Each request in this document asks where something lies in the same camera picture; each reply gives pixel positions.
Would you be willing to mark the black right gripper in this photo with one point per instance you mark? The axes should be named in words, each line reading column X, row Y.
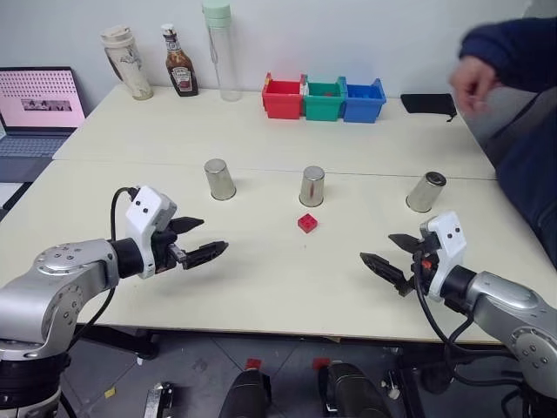
column 424, row 261

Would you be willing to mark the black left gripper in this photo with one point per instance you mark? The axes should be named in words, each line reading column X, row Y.
column 163, row 250

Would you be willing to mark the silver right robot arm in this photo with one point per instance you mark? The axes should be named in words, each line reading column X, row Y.
column 509, row 305

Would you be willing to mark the person's blue sleeved forearm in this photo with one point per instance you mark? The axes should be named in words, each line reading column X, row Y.
column 518, row 52

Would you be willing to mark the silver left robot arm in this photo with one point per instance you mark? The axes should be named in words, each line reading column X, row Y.
column 52, row 287

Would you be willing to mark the person's bare hand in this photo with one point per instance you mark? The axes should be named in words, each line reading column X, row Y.
column 472, row 80

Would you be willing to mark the upturned steel cup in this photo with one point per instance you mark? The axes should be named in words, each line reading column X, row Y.
column 424, row 193
column 219, row 180
column 312, row 187

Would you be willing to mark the red toy brick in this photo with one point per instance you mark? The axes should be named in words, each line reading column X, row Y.
column 308, row 223

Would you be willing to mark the red block on floor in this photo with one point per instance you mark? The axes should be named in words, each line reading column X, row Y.
column 254, row 364
column 321, row 363

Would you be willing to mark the dark rounded shape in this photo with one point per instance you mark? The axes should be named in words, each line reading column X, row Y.
column 246, row 396
column 352, row 392

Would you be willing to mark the blue plastic bin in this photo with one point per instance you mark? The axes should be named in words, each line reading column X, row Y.
column 361, row 106

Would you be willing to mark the black pouch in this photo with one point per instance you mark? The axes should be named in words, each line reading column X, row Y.
column 426, row 103

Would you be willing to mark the person's dark clothed body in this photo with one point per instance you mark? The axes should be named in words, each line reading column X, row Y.
column 531, row 174

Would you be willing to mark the red plastic bin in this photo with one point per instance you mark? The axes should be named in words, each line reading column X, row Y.
column 283, row 102

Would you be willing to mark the green plastic bin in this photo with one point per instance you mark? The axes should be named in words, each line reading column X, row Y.
column 322, row 104

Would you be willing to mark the ketchup bottle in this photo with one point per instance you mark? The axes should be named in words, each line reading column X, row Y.
column 180, row 69

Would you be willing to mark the yellow tape scrap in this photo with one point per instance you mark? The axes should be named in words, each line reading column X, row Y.
column 109, row 393

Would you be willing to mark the clear bottle with green lid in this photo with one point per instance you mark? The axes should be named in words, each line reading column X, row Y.
column 226, row 56

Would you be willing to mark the beige travel tumbler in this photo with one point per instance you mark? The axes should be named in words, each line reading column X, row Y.
column 128, row 65

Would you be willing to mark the open laptop with pink screen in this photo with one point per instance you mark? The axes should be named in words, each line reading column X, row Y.
column 39, row 100

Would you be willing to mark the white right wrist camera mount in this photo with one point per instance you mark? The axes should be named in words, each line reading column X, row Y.
column 448, row 244

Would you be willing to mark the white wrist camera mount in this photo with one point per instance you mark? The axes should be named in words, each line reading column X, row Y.
column 448, row 244
column 145, row 209

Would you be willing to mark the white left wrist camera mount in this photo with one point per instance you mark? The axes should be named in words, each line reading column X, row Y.
column 145, row 209

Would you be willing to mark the silver metal bracket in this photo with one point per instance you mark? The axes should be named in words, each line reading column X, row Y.
column 156, row 400

